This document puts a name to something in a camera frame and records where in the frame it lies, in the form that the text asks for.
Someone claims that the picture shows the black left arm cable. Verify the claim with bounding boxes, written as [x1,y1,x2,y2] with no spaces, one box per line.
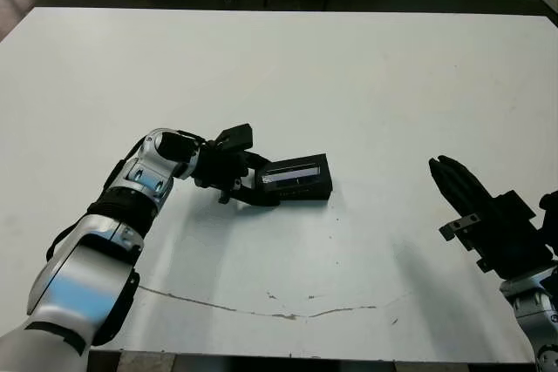
[45,134,152,262]

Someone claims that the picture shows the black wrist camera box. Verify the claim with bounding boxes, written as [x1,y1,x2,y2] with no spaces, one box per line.
[215,123,254,153]
[539,191,558,258]

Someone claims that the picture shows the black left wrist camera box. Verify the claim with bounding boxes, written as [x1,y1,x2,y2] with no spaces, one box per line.
[215,123,254,153]

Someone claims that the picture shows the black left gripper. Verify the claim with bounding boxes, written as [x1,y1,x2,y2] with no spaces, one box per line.
[194,140,280,208]

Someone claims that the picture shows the black printed box lid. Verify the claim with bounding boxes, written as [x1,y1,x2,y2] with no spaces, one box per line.
[256,153,335,204]

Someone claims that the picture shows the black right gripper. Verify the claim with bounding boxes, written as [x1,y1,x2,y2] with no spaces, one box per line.
[429,156,553,281]

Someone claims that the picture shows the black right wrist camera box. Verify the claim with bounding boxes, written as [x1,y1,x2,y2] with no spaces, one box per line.
[539,191,558,258]

